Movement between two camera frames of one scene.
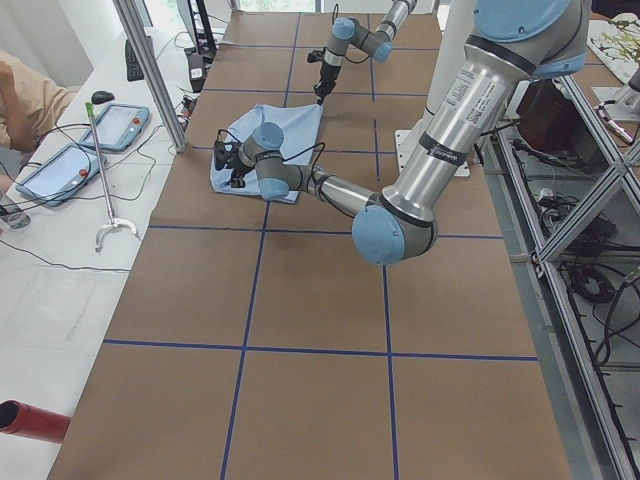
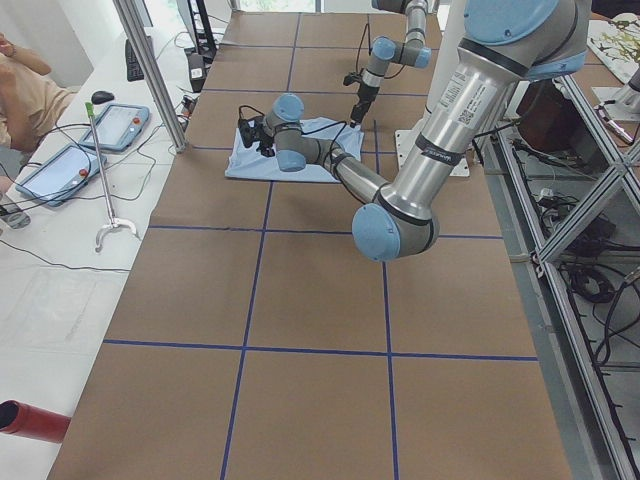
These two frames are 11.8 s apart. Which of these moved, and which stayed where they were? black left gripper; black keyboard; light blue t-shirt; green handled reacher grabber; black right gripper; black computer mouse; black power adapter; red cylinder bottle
Moved: black right gripper; light blue t-shirt; black left gripper
Stayed: green handled reacher grabber; black computer mouse; red cylinder bottle; black keyboard; black power adapter
